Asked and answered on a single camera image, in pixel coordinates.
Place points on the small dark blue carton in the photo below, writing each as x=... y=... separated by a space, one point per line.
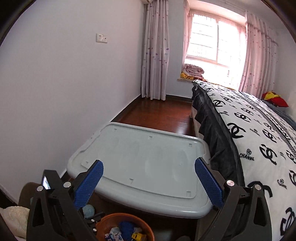
x=127 y=229

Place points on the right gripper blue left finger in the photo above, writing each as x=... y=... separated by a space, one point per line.
x=56 y=209

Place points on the yellow plastic toy piece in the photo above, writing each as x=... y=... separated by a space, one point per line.
x=137 y=236

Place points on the red yellow pillow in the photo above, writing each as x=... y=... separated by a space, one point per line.
x=274 y=99

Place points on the grey plastic storage box lid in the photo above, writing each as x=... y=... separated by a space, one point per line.
x=146 y=169

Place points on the right pink curtain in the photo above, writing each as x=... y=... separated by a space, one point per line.
x=261 y=58

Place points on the left patterned curtain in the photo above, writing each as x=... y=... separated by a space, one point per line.
x=156 y=50

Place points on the white blue medicine box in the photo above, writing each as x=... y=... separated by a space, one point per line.
x=114 y=235

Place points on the white wall switch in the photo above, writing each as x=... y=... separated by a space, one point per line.
x=101 y=38

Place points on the folded pink blanket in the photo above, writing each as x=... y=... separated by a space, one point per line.
x=192 y=71

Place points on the yellow cloth on sill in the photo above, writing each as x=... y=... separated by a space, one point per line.
x=185 y=76

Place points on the orange trash bin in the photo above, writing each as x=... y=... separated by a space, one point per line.
x=112 y=220

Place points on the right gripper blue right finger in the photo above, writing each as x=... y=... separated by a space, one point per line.
x=243 y=212

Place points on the bed with logo blanket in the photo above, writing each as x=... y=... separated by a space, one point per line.
x=250 y=144

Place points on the cream fluffy cushion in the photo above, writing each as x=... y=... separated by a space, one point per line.
x=16 y=218

